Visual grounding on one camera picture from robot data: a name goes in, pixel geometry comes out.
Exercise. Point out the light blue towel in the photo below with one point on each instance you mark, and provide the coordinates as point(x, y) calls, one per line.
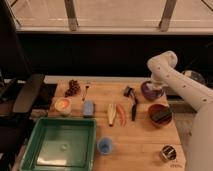
point(154, 87)

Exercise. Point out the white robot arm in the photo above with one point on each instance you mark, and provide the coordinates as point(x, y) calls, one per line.
point(199, 155)

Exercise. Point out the purple bowl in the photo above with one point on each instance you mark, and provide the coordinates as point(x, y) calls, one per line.
point(150, 95)

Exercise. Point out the brown bowl with sponge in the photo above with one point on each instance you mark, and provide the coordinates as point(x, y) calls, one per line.
point(159, 115)

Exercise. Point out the small dark spoon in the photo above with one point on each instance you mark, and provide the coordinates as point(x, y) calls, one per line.
point(85, 92)

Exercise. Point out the yellow banana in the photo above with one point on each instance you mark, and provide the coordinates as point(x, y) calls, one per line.
point(111, 113)

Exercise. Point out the blue sponge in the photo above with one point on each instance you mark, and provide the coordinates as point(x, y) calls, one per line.
point(88, 109)

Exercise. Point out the bunch of dark grapes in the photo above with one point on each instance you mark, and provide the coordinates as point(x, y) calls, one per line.
point(74, 88)

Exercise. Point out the orange carrot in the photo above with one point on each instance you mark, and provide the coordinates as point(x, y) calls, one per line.
point(122, 114)

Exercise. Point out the orange filled clear cup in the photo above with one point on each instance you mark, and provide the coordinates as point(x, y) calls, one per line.
point(63, 105)

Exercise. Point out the small blue cup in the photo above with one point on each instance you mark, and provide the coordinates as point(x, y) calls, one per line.
point(104, 145)

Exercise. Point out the green plastic bin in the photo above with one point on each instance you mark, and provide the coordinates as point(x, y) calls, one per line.
point(60, 144)

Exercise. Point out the black chair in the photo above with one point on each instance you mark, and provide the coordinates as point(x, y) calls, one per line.
point(25, 98)

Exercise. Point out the metal cup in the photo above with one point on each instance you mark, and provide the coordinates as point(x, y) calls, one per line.
point(168, 153)

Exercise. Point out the black handled brush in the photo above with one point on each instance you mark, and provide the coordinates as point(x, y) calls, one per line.
point(130, 93)

